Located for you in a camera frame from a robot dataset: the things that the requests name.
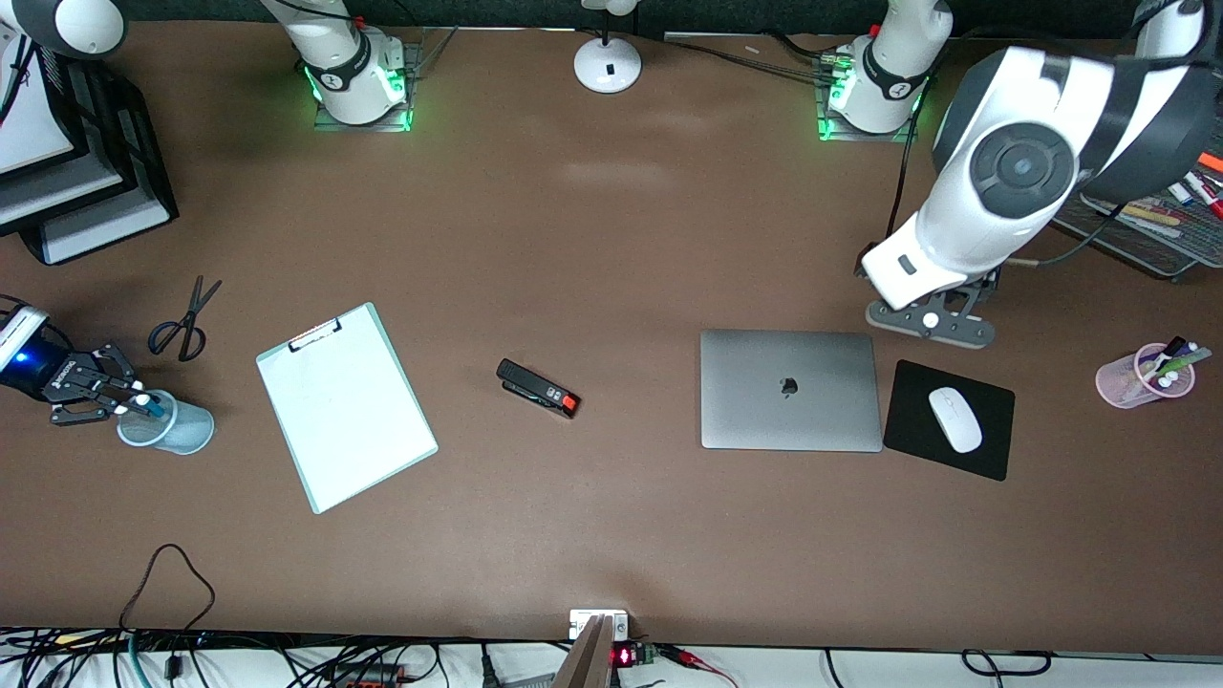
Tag silver laptop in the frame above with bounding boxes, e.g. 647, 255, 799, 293
699, 330, 884, 453

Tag red marker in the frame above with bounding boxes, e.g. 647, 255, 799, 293
1185, 172, 1223, 221

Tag black scissors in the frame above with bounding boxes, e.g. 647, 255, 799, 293
147, 275, 224, 362

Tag light blue mesh cup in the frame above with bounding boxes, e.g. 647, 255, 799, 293
117, 389, 215, 456

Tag white computer mouse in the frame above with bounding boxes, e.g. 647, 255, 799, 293
928, 386, 984, 454

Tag black mouse pad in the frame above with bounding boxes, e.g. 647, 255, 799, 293
883, 359, 1017, 483

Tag black stacked paper tray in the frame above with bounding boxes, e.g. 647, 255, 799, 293
0, 38, 181, 267

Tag pink translucent pen cup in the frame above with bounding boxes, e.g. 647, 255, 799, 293
1095, 342, 1197, 410

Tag white clipboard green edge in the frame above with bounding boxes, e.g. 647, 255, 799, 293
255, 302, 440, 515

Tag black stapler red tip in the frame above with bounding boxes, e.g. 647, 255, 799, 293
496, 358, 582, 419

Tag white round lamp base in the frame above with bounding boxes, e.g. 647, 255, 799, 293
573, 0, 643, 95

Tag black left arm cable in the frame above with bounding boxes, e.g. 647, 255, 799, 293
887, 81, 933, 242

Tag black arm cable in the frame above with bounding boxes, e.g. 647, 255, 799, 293
0, 38, 41, 127
887, 81, 933, 242

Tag thin black looped cable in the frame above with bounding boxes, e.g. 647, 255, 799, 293
118, 544, 217, 634

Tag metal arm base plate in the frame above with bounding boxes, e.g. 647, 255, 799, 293
817, 48, 921, 143
313, 40, 458, 133

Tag dark wire mesh organizer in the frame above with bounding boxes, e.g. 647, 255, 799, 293
1051, 143, 1223, 284

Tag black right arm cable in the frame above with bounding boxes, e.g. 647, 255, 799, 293
0, 38, 41, 127

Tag black table cables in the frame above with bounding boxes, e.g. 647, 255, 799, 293
664, 29, 847, 85

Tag tangled black cable bundle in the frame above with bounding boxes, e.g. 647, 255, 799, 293
0, 626, 574, 688

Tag black cable coil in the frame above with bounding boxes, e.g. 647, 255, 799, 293
960, 649, 1054, 677

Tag red wire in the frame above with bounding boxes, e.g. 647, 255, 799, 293
659, 644, 739, 688

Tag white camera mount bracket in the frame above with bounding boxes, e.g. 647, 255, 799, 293
569, 610, 630, 641

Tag grey camera mount beam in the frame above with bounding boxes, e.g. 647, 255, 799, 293
551, 616, 615, 688

